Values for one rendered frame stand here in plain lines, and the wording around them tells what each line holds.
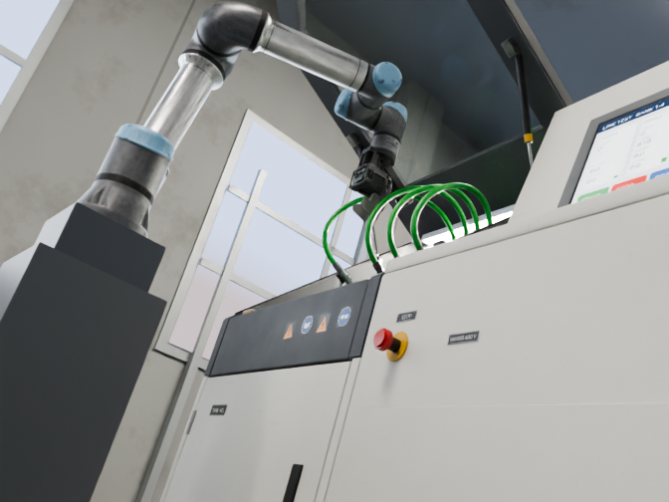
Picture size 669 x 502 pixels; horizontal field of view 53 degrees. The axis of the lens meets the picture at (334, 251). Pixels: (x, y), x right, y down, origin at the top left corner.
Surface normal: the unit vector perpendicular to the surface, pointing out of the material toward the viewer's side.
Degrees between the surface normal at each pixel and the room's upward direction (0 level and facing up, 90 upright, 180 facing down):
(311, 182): 90
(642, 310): 90
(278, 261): 90
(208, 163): 90
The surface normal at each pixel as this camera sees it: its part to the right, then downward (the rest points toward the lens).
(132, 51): 0.62, -0.15
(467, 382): -0.80, -0.43
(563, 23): -0.26, 0.88
